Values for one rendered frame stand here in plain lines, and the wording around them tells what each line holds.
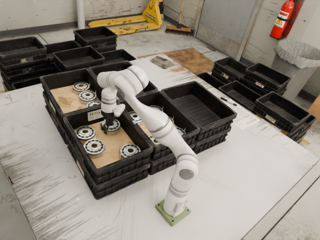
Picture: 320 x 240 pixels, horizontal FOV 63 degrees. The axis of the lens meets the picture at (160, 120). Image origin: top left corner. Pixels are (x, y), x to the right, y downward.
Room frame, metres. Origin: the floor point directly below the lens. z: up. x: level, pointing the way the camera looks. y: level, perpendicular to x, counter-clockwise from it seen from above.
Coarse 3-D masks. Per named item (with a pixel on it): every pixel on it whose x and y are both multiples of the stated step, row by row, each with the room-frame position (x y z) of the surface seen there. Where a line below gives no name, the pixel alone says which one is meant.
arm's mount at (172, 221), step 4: (156, 204) 0.69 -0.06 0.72; (160, 204) 0.70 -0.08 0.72; (156, 208) 0.68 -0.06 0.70; (160, 208) 0.68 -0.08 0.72; (188, 208) 0.71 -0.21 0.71; (160, 212) 0.66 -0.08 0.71; (164, 212) 0.66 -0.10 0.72; (184, 212) 0.68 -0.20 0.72; (188, 212) 0.68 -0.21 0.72; (164, 216) 0.64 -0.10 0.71; (168, 216) 0.64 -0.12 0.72; (172, 216) 0.65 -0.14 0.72; (176, 216) 0.65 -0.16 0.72; (180, 216) 0.65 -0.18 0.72; (184, 216) 0.66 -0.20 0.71; (168, 220) 0.62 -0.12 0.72; (172, 220) 0.62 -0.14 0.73; (176, 220) 0.63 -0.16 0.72; (172, 224) 0.61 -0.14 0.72
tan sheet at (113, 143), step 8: (96, 128) 1.01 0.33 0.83; (120, 128) 1.05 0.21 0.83; (96, 136) 0.95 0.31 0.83; (104, 136) 0.96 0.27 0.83; (112, 136) 0.98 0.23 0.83; (120, 136) 0.99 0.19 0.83; (128, 136) 1.00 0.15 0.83; (112, 144) 0.92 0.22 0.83; (120, 144) 0.93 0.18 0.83; (112, 152) 0.86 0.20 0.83; (96, 160) 0.80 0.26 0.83; (104, 160) 0.80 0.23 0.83; (112, 160) 0.81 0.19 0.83
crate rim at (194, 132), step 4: (152, 92) 1.31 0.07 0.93; (156, 92) 1.32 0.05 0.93; (160, 92) 1.32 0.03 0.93; (136, 96) 1.24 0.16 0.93; (140, 96) 1.24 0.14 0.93; (164, 96) 1.29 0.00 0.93; (120, 100) 1.17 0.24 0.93; (124, 100) 1.17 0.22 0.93; (168, 100) 1.25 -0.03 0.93; (172, 104) 1.22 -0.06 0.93; (176, 108) 1.19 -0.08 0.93; (180, 112) 1.16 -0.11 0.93; (128, 116) 1.05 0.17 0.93; (184, 116) 1.14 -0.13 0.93; (132, 120) 1.02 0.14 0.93; (136, 124) 0.99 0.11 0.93; (192, 124) 1.08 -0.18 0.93; (140, 128) 0.97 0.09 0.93; (196, 128) 1.06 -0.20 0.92; (144, 132) 0.94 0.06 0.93; (188, 132) 1.01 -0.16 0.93; (192, 132) 1.01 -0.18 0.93; (196, 132) 1.03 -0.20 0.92; (148, 136) 0.92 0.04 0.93; (184, 136) 0.97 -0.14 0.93; (188, 136) 0.99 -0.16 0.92; (152, 144) 0.87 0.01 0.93; (160, 144) 0.88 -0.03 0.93; (156, 148) 0.86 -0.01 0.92; (160, 148) 0.88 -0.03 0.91
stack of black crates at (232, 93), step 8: (224, 88) 2.33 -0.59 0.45; (232, 88) 2.45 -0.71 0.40; (240, 88) 2.41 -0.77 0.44; (248, 88) 2.36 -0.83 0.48; (232, 96) 2.15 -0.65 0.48; (240, 96) 2.35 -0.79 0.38; (248, 96) 2.33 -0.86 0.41; (256, 96) 2.28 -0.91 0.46; (240, 104) 2.06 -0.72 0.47; (248, 104) 2.22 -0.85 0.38
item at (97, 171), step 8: (80, 112) 1.00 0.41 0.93; (64, 120) 0.93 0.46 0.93; (128, 120) 1.01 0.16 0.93; (72, 128) 0.88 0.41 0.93; (136, 128) 0.96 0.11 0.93; (72, 136) 0.85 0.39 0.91; (144, 136) 0.92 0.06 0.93; (80, 144) 0.79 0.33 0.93; (144, 152) 0.81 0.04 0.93; (88, 160) 0.71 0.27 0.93; (120, 160) 0.74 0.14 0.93; (128, 160) 0.76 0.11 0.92; (96, 168) 0.68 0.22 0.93; (104, 168) 0.68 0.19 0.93; (112, 168) 0.71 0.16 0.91
